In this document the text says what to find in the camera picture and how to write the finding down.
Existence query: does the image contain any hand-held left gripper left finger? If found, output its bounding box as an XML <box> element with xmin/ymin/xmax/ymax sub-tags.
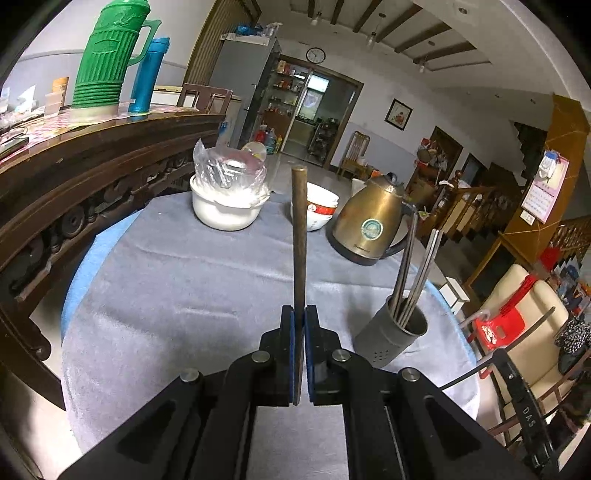
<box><xmin>58</xmin><ymin>305</ymin><xmax>298</xmax><ymax>480</ymax></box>

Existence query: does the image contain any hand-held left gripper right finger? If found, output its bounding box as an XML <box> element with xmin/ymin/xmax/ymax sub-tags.
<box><xmin>304</xmin><ymin>305</ymin><xmax>536</xmax><ymax>480</ymax></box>

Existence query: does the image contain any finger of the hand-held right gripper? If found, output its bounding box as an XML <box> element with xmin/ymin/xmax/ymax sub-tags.
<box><xmin>478</xmin><ymin>348</ymin><xmax>509</xmax><ymax>381</ymax></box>

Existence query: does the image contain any grey cylindrical chopstick holder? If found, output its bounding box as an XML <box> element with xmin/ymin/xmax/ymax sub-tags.
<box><xmin>354</xmin><ymin>295</ymin><xmax>428</xmax><ymax>368</ymax></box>

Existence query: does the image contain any bunch of dark chopsticks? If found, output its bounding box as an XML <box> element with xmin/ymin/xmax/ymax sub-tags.
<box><xmin>392</xmin><ymin>210</ymin><xmax>444</xmax><ymax>330</ymax></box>

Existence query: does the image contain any red plastic stool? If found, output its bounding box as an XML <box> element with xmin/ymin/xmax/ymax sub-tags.
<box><xmin>472</xmin><ymin>276</ymin><xmax>533</xmax><ymax>357</ymax></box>

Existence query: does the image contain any cream armchair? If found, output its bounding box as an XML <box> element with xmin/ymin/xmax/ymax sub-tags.
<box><xmin>475</xmin><ymin>263</ymin><xmax>583</xmax><ymax>416</ymax></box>

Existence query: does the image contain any dark floral cloth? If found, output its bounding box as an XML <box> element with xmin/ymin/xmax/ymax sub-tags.
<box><xmin>555</xmin><ymin>318</ymin><xmax>591</xmax><ymax>376</ymax></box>

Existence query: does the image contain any grey towel tablecloth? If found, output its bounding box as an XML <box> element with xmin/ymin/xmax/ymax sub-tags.
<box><xmin>62</xmin><ymin>189</ymin><xmax>481</xmax><ymax>480</ymax></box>

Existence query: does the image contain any gold electric kettle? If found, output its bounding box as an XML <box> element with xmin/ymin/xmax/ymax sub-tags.
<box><xmin>326</xmin><ymin>172</ymin><xmax>419</xmax><ymax>267</ymax></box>

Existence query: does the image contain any white bowl with red pattern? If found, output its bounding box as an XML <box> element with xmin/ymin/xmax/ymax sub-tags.
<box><xmin>290</xmin><ymin>182</ymin><xmax>341</xmax><ymax>232</ymax></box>

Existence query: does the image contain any wooden stair railing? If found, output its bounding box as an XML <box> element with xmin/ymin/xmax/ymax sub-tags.
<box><xmin>416</xmin><ymin>170</ymin><xmax>591</xmax><ymax>278</ymax></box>

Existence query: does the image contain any white ceramic pot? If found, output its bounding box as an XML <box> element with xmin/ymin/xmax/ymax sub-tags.
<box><xmin>189</xmin><ymin>173</ymin><xmax>271</xmax><ymax>232</ymax></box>

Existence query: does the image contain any clear plastic bag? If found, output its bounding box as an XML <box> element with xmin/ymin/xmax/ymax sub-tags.
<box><xmin>192</xmin><ymin>138</ymin><xmax>269</xmax><ymax>195</ymax></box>

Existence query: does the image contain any wooden chair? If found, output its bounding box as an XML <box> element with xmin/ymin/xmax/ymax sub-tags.
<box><xmin>177</xmin><ymin>83</ymin><xmax>234</xmax><ymax>114</ymax></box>
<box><xmin>337</xmin><ymin>131</ymin><xmax>371</xmax><ymax>182</ymax></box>

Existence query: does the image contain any light blue table cover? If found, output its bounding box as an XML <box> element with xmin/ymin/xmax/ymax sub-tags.
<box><xmin>61</xmin><ymin>210</ymin><xmax>144</xmax><ymax>333</ymax></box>

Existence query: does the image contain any grey refrigerator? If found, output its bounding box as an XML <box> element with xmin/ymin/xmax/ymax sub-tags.
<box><xmin>221</xmin><ymin>37</ymin><xmax>283</xmax><ymax>149</ymax></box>

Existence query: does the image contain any dark carved wooden sideboard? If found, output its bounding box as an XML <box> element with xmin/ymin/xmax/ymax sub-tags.
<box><xmin>0</xmin><ymin>105</ymin><xmax>228</xmax><ymax>411</ymax></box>

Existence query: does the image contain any blue thermos bottle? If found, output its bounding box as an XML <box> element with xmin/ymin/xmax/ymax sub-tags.
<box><xmin>128</xmin><ymin>37</ymin><xmax>171</xmax><ymax>114</ymax></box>

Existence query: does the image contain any floral sideboard cover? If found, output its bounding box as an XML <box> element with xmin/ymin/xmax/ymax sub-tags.
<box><xmin>0</xmin><ymin>102</ymin><xmax>204</xmax><ymax>160</ymax></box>

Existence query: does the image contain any green thermos jug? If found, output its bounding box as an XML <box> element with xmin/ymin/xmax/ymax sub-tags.
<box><xmin>71</xmin><ymin>0</ymin><xmax>156</xmax><ymax>121</ymax></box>

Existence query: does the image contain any wall calendar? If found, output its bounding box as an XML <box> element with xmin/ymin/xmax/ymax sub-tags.
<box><xmin>520</xmin><ymin>148</ymin><xmax>570</xmax><ymax>223</ymax></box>

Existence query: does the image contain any framed wall picture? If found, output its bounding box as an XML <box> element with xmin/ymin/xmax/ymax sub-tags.
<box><xmin>385</xmin><ymin>98</ymin><xmax>413</xmax><ymax>129</ymax></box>

